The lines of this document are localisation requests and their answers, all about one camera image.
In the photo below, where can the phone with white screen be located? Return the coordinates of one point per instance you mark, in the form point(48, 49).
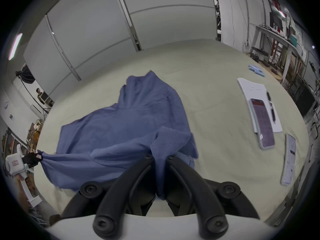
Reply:
point(290, 159)

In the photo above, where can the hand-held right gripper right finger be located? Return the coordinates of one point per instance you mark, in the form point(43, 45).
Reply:
point(190, 184)

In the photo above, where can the white paper pad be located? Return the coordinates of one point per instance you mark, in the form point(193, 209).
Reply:
point(255, 89)

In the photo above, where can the person's left hand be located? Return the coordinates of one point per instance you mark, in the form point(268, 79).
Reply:
point(21, 187)

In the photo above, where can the small blue card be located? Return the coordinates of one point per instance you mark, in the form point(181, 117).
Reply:
point(257, 70)

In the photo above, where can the bed with pale green sheet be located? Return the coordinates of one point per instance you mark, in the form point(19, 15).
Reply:
point(212, 66)

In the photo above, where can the black pen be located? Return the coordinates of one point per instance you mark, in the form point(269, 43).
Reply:
point(272, 107)

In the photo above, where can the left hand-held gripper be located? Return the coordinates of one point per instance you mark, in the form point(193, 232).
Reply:
point(15, 162)

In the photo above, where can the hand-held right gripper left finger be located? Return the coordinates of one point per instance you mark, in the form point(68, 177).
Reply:
point(130, 184)

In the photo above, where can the phone with red screen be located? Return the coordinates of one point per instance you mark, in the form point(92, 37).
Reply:
point(263, 124)

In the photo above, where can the black studio lamp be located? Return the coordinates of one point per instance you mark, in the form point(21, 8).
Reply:
point(25, 74)

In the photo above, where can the white table with equipment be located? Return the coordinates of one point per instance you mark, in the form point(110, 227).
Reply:
point(280, 37)

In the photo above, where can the blue shirt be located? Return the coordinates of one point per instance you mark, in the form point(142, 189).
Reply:
point(130, 124)

